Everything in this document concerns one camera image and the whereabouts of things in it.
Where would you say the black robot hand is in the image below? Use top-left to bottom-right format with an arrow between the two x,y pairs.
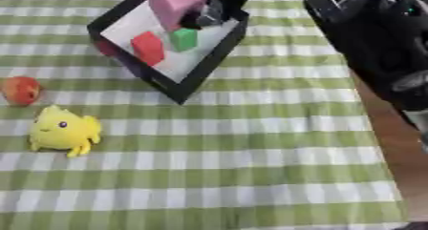
179,0 -> 260,31

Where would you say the pink rectangular block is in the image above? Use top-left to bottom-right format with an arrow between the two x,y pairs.
147,0 -> 209,33

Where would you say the black box white inside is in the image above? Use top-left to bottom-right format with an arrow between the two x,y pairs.
85,0 -> 251,105

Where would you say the green cube block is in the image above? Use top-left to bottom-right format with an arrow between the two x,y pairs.
167,28 -> 201,52

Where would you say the red block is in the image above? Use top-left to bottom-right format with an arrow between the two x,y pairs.
128,31 -> 167,68

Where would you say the yellow soft toy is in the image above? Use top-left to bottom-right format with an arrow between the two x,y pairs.
27,104 -> 104,158

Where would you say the red toy apple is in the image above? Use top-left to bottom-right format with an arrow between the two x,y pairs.
0,75 -> 44,107

